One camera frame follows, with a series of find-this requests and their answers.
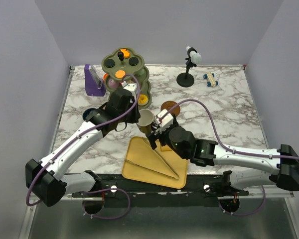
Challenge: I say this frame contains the black patterned sandwich cookie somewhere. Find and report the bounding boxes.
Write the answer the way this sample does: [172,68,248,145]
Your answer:
[104,59,115,68]

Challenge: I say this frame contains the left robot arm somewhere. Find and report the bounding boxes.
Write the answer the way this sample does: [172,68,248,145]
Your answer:
[25,83,140,207]

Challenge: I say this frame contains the purple cable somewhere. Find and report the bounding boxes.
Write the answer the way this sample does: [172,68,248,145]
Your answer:
[155,99,299,217]
[25,74,142,220]

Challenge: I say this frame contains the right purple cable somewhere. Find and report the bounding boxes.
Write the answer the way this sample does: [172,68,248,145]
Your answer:
[155,99,299,217]

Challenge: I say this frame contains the purple box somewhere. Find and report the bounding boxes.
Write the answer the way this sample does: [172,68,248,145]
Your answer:
[84,64,106,97]

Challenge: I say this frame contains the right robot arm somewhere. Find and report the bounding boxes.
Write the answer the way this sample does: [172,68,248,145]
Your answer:
[146,114,299,195]

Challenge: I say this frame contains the yellow frosted donut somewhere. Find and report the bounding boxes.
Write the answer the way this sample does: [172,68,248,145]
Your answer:
[138,94,149,106]

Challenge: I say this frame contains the black cream mug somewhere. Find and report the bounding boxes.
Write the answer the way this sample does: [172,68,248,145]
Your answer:
[137,109,154,134]

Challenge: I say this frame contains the black lamp white bulb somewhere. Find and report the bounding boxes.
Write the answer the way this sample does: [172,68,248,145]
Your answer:
[176,46,202,88]

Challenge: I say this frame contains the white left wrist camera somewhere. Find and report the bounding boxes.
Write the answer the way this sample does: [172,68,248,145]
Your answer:
[121,81,138,98]

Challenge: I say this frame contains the metal serving tongs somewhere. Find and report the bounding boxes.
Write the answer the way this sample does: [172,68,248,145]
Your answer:
[125,138,179,179]

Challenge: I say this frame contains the round orange biscuit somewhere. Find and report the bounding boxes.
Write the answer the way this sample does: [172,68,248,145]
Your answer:
[115,70,126,79]

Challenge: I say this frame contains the toy car blue wheels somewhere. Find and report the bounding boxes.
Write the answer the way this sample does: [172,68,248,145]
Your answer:
[203,72,218,87]

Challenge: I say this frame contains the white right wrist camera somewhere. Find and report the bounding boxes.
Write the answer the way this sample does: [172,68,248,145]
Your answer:
[153,109,173,133]

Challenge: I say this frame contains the purple snowball cake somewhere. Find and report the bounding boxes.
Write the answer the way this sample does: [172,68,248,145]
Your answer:
[108,79,120,90]

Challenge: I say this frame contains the rectangular beige biscuit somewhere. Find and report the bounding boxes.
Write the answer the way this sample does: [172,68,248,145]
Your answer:
[160,145,171,151]

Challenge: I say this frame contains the yellow serving tray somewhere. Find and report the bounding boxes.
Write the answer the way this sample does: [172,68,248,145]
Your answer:
[122,136,188,189]

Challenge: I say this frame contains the orange fish cookie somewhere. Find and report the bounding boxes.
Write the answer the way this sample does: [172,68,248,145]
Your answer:
[120,48,130,59]

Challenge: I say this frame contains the dark blue mug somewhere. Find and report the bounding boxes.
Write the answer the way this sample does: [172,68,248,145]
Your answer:
[82,108,93,120]

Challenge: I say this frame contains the dark wooden coaster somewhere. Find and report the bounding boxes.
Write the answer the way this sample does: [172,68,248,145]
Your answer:
[160,101,180,116]

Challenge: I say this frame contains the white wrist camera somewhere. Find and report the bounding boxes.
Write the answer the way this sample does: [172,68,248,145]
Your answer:
[153,109,173,133]
[121,81,138,98]

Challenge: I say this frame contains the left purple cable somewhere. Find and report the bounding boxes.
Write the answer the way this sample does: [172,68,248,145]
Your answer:
[25,74,142,220]

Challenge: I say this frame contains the green tiered cake stand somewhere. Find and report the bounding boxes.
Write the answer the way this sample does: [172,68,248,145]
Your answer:
[101,47,152,109]

